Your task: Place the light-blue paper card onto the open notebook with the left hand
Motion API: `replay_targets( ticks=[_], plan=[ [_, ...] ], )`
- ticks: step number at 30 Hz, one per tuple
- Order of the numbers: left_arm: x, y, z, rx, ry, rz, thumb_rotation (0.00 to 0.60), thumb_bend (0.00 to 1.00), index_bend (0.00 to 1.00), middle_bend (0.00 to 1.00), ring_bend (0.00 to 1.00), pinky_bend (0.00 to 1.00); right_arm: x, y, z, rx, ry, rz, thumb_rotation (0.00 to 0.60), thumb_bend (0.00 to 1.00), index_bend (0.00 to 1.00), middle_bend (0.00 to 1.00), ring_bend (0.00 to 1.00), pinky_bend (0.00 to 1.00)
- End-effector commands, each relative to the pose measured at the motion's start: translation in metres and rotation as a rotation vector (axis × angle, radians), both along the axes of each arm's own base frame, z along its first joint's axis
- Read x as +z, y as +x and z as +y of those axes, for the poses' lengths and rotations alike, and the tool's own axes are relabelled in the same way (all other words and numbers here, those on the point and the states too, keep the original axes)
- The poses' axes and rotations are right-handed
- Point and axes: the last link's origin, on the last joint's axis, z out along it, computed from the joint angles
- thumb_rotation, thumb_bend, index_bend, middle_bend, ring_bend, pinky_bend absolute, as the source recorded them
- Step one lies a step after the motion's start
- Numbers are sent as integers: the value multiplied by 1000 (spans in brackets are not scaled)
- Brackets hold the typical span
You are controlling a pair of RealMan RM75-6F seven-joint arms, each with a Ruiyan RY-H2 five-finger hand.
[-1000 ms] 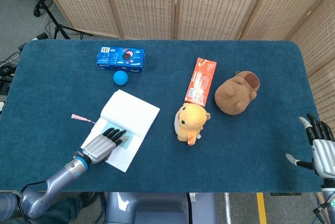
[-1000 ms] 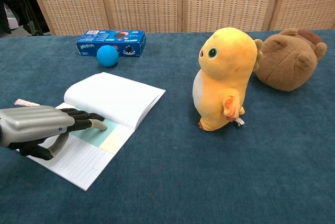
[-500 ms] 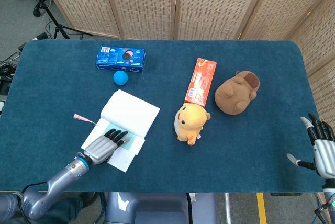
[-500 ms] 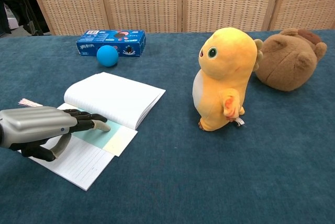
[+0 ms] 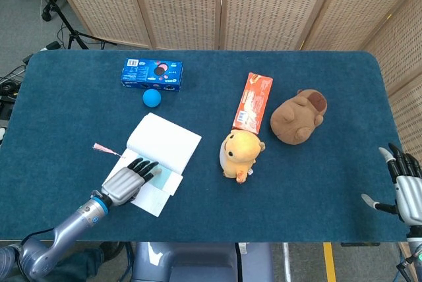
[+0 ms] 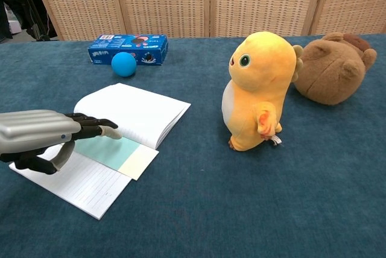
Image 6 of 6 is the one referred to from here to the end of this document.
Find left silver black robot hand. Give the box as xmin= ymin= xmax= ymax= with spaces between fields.
xmin=0 ymin=109 xmax=123 ymax=175

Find green and cream card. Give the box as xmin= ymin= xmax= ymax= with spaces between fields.
xmin=72 ymin=135 xmax=160 ymax=181

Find white lined open notebook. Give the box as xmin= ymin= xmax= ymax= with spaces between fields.
xmin=8 ymin=83 xmax=192 ymax=221

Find black tripod stand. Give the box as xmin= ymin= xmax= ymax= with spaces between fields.
xmin=11 ymin=0 xmax=58 ymax=42

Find blue Oreo cookie box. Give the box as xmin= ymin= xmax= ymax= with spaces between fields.
xmin=87 ymin=34 xmax=169 ymax=67

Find blue rubber ball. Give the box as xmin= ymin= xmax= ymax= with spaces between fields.
xmin=111 ymin=52 xmax=138 ymax=77

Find teal carpet table cover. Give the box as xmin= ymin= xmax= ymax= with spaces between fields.
xmin=0 ymin=33 xmax=386 ymax=258

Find yellow plush toy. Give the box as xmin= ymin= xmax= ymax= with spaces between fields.
xmin=221 ymin=31 xmax=304 ymax=152

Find brown plush toy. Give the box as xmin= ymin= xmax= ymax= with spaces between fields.
xmin=293 ymin=31 xmax=378 ymax=106

